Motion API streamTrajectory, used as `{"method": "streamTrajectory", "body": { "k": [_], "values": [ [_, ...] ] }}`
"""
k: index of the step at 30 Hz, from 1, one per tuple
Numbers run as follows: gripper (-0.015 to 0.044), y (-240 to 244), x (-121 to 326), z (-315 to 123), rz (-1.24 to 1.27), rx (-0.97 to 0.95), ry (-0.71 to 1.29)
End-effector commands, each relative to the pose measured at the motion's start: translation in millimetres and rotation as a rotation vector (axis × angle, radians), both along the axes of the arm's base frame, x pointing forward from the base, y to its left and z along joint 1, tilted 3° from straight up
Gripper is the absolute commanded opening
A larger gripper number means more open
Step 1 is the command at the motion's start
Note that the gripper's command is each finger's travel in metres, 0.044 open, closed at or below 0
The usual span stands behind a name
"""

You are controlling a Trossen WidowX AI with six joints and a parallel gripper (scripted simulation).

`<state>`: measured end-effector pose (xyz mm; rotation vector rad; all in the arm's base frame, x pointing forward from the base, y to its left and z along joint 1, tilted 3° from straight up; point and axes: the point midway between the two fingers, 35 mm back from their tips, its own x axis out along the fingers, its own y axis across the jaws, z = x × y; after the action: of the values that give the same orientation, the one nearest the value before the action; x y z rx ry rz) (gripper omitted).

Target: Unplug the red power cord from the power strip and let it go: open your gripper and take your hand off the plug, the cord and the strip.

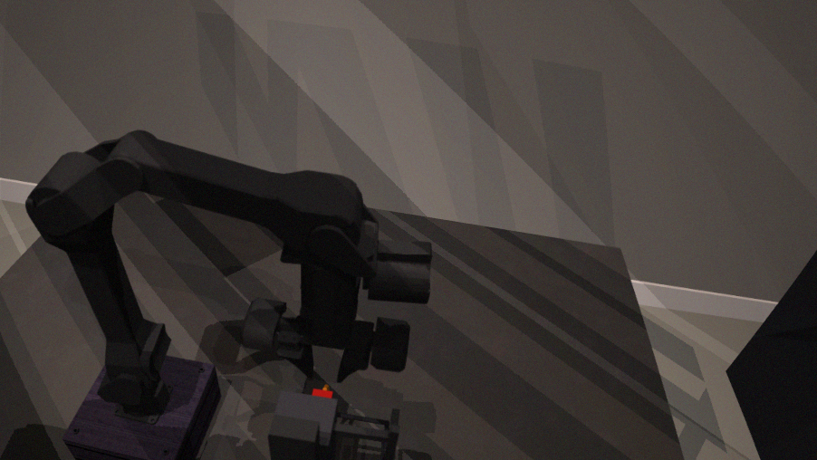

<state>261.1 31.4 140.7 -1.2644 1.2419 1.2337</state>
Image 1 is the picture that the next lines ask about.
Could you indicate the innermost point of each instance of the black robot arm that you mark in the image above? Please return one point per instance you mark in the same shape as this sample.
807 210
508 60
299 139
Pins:
319 216

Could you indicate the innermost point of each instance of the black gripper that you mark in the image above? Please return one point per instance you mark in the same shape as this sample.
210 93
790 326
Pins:
329 328

